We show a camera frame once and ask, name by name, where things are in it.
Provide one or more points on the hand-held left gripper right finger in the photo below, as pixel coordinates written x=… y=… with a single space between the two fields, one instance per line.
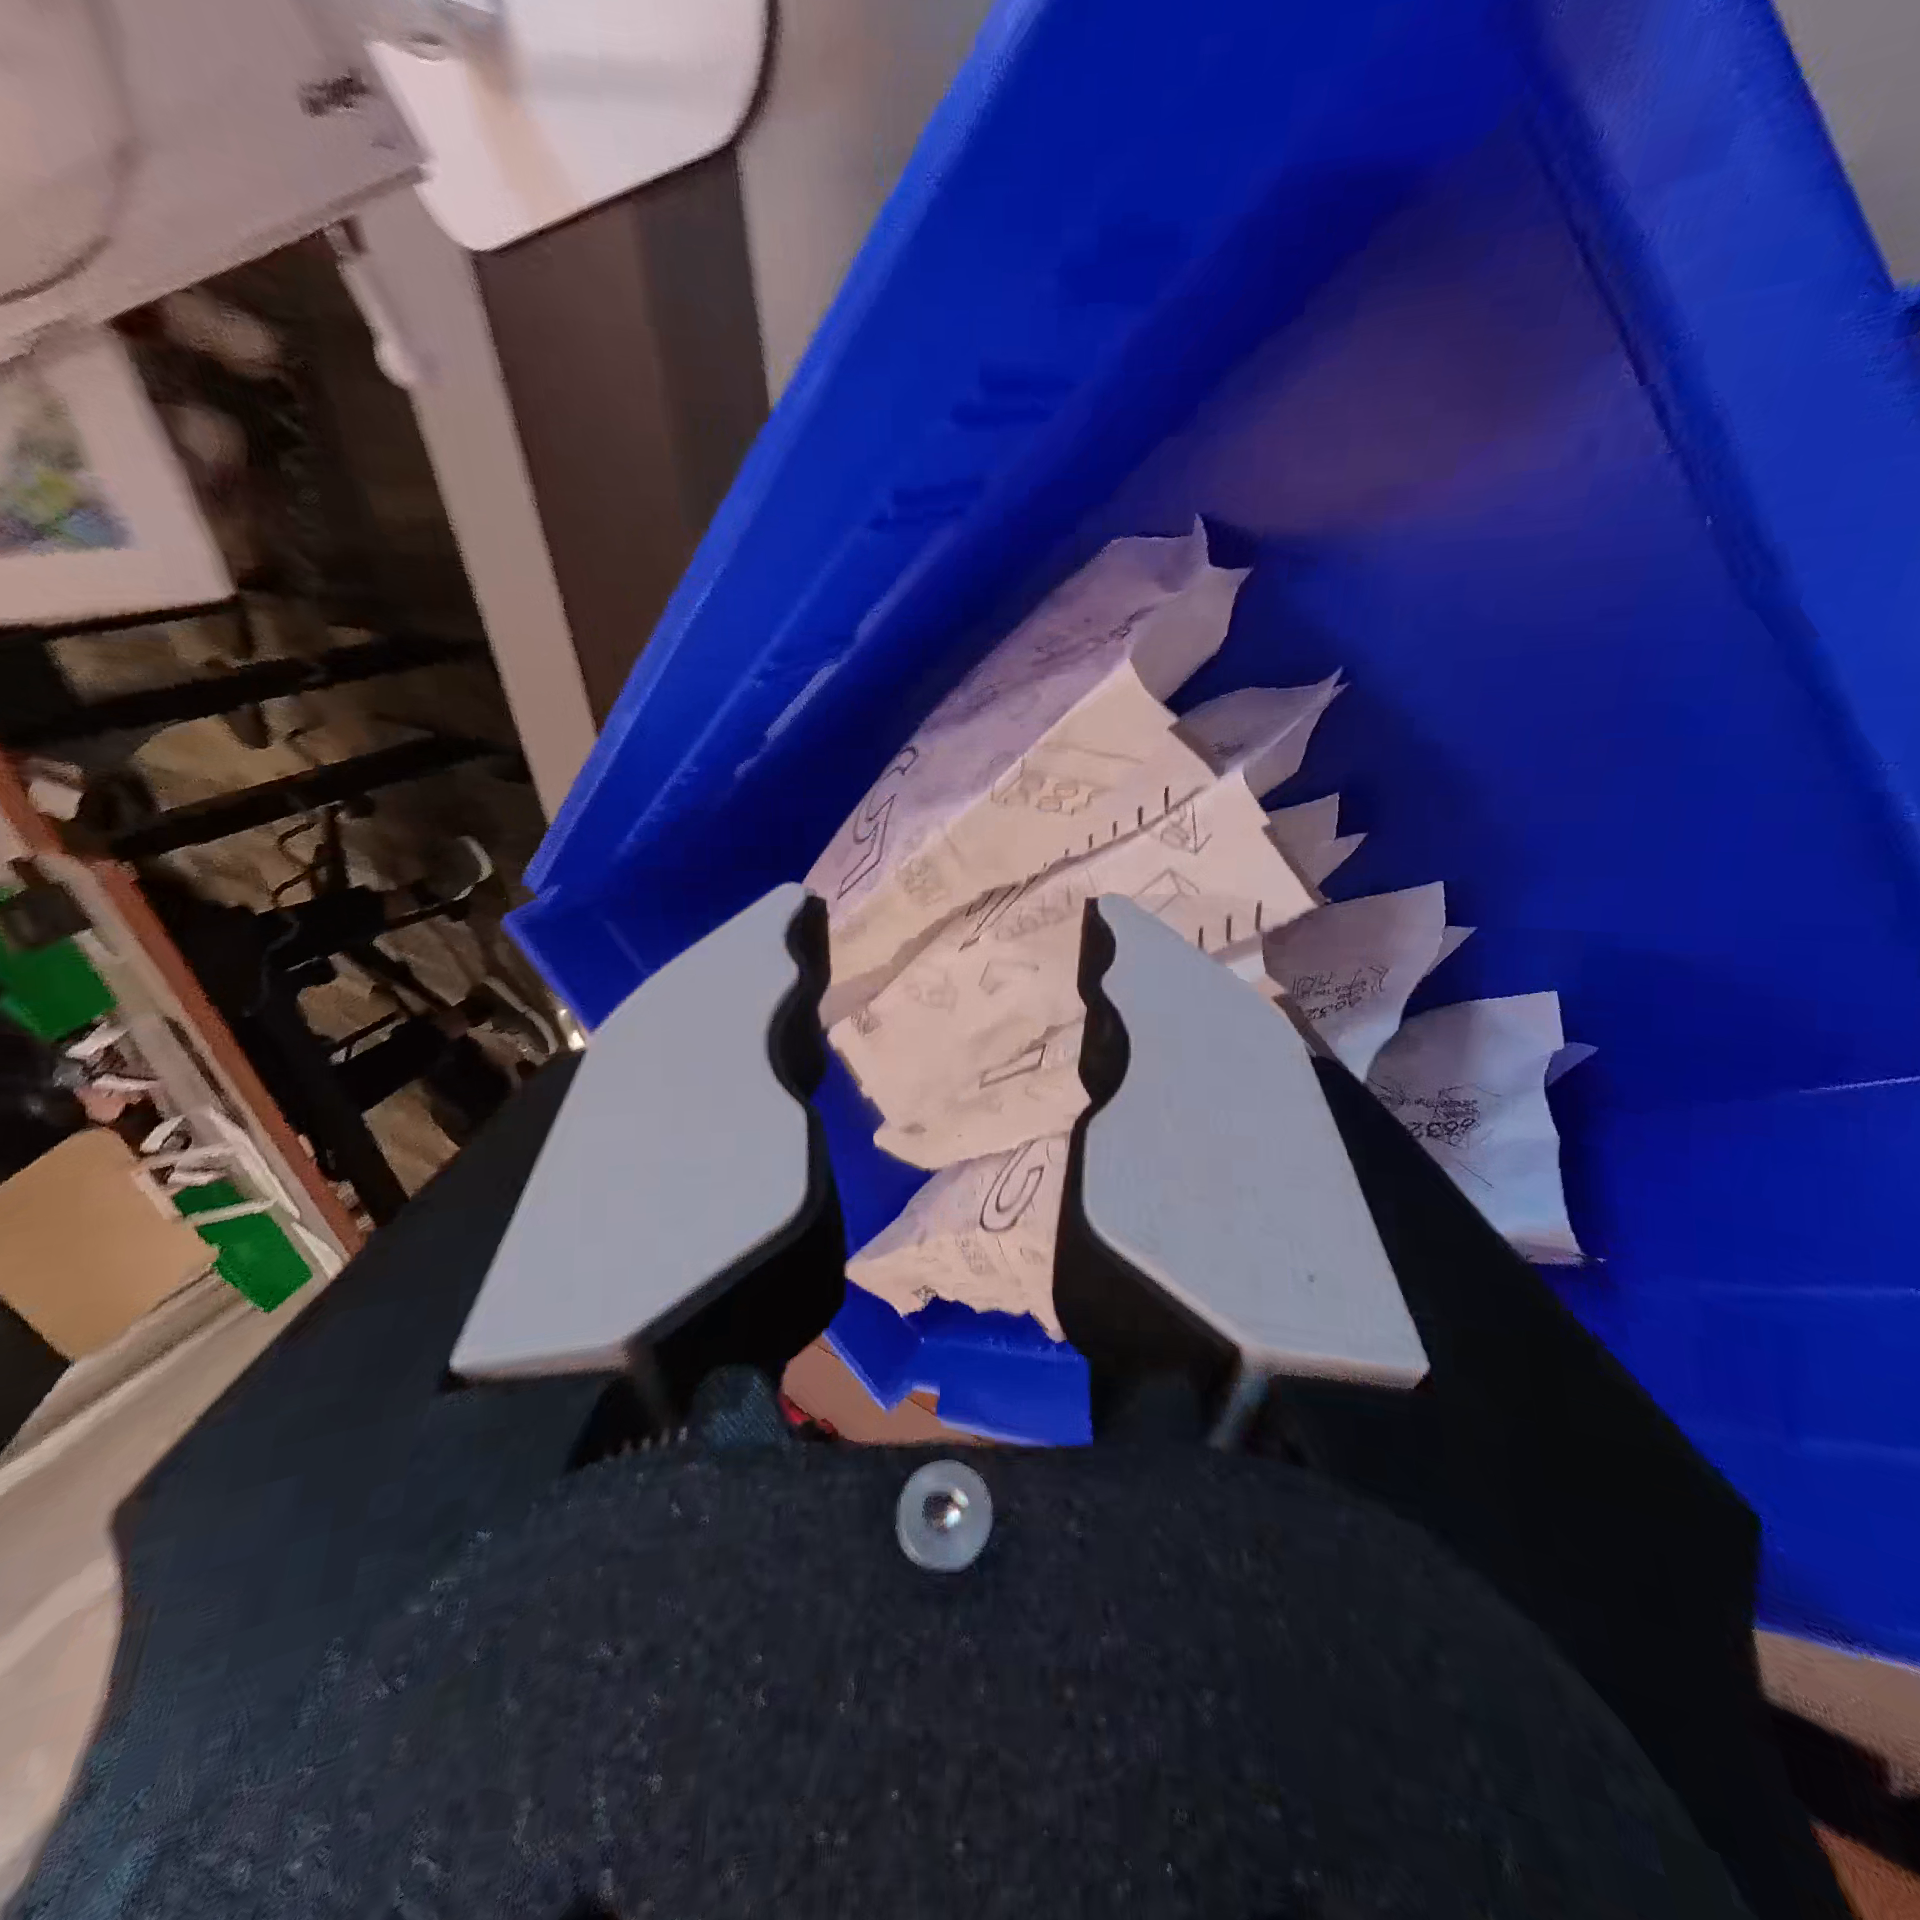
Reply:
x=1230 y=1200

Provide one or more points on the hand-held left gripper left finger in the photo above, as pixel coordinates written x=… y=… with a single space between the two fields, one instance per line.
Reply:
x=661 y=1170

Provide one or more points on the pile of printed paper bags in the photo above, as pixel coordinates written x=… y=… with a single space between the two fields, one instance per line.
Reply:
x=1051 y=840

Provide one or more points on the blue plastic bin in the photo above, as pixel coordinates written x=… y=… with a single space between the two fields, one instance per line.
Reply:
x=1501 y=599

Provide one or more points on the green plastic piece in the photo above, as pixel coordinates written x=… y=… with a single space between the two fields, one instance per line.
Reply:
x=242 y=1243
x=45 y=983

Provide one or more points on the brown cardboard sheet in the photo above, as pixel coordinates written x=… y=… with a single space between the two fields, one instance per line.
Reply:
x=90 y=1243

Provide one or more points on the white framed poster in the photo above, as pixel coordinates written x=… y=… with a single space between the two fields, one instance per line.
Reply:
x=77 y=480

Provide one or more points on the open instruction booklet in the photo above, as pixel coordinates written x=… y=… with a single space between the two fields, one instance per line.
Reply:
x=181 y=135

